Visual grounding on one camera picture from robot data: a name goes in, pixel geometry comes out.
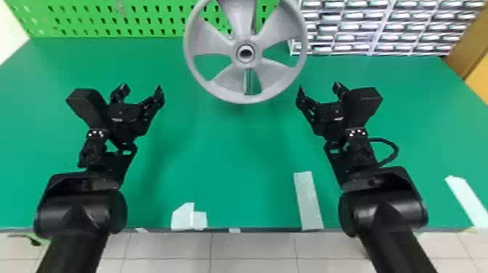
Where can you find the grey wheel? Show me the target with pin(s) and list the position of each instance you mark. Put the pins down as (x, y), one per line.
(232, 17)

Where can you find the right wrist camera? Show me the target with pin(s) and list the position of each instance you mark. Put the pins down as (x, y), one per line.
(364, 104)

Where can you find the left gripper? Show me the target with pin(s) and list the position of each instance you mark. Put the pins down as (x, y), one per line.
(127, 120)

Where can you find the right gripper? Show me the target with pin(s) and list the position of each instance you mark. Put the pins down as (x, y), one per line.
(331, 120)

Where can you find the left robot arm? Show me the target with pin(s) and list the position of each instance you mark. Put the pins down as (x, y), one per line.
(80, 213)

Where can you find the white drawer cabinet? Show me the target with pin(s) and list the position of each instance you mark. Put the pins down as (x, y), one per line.
(343, 36)
(430, 26)

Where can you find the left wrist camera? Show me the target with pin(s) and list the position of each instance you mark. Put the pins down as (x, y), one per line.
(87, 104)

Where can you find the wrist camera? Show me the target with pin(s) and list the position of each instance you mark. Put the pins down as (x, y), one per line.
(364, 104)
(87, 104)

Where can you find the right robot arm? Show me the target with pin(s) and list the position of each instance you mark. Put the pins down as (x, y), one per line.
(381, 213)

